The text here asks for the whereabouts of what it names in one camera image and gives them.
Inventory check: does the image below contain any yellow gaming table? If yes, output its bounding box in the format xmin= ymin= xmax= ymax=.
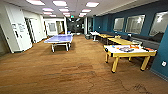
xmin=103 ymin=44 xmax=158 ymax=74

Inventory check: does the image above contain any blue ping pong table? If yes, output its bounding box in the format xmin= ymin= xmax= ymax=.
xmin=43 ymin=33 xmax=75 ymax=54

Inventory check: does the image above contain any long yellow wooden table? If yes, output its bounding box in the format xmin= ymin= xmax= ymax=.
xmin=98 ymin=32 xmax=140 ymax=47

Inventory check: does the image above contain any interior glass window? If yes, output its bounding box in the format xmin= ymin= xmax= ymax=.
xmin=125 ymin=14 xmax=146 ymax=36
xmin=148 ymin=11 xmax=168 ymax=37
xmin=113 ymin=16 xmax=125 ymax=33

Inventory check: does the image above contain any rectangular ceiling light panel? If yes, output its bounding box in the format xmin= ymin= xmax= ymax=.
xmin=85 ymin=1 xmax=101 ymax=9
xmin=52 ymin=0 xmax=69 ymax=7
xmin=25 ymin=0 xmax=46 ymax=6

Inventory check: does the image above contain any white outlet on blue wall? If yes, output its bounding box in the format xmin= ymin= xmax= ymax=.
xmin=161 ymin=60 xmax=167 ymax=68

